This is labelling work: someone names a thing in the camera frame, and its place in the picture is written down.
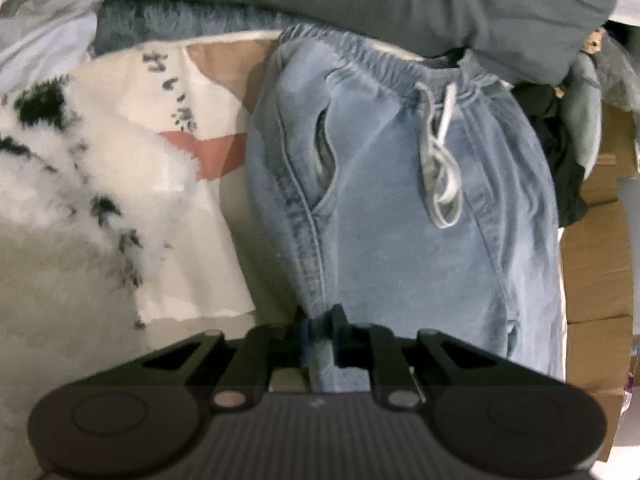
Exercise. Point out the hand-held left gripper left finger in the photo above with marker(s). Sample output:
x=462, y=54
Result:
x=305, y=335

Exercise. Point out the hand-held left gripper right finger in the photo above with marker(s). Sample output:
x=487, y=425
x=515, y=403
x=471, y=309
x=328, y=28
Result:
x=342, y=330

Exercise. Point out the light blue denim pants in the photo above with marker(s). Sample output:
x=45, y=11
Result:
x=390, y=240

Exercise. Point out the bear print bed sheet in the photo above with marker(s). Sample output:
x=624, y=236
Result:
x=215, y=240

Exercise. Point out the flattened brown cardboard box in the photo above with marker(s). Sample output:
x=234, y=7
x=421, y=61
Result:
x=595, y=270

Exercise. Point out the black garment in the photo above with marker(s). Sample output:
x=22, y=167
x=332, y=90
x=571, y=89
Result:
x=560, y=160

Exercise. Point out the white fluffy spotted blanket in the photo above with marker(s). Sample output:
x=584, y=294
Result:
x=65, y=185

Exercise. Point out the grey neck pillow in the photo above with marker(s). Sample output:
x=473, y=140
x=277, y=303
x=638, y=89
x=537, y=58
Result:
x=585, y=105

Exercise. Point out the grey-blue fluffy blanket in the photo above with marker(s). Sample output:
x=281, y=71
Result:
x=175, y=22

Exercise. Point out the pale white cloth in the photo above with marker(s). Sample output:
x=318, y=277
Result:
x=45, y=15

